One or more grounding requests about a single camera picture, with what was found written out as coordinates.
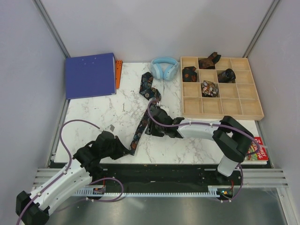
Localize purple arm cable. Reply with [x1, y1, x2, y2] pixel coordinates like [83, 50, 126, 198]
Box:
[16, 119, 125, 225]
[147, 98, 261, 204]

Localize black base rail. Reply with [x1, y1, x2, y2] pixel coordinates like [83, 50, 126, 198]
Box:
[92, 164, 241, 192]

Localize blue ring binder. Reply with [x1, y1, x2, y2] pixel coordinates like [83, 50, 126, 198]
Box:
[64, 53, 116, 99]

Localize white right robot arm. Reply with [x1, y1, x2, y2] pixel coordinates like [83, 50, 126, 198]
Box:
[145, 104, 255, 185]

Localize black glossy rolled tie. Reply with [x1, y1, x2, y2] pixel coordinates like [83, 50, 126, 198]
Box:
[217, 68, 236, 83]

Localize red white patterned rolled tie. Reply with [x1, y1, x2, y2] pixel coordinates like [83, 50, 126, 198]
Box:
[201, 81, 218, 98]

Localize dark orange-dotted rolled tie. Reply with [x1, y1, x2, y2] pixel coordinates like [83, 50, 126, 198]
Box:
[182, 66, 197, 82]

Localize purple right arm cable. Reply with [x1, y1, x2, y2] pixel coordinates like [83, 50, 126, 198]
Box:
[147, 98, 261, 204]

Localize red children's book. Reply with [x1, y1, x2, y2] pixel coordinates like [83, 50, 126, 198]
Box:
[242, 136, 269, 165]

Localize orange perforated plastic piece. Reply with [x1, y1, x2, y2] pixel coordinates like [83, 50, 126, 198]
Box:
[115, 60, 123, 89]

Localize light blue headphones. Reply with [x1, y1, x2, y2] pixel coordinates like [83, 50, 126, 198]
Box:
[150, 57, 180, 81]

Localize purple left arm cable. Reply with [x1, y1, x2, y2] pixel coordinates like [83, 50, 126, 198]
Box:
[16, 119, 125, 225]

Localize white cable duct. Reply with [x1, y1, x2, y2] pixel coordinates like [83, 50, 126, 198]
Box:
[72, 187, 234, 198]

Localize brown patterned rolled tie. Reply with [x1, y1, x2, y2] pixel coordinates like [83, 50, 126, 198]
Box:
[198, 52, 221, 69]

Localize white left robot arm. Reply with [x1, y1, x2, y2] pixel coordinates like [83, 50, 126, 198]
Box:
[15, 131, 130, 225]

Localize navy floral necktie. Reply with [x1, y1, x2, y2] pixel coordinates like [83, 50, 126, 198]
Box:
[129, 72, 161, 156]

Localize wooden compartment tray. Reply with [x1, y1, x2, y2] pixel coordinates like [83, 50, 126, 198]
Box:
[180, 56, 264, 120]

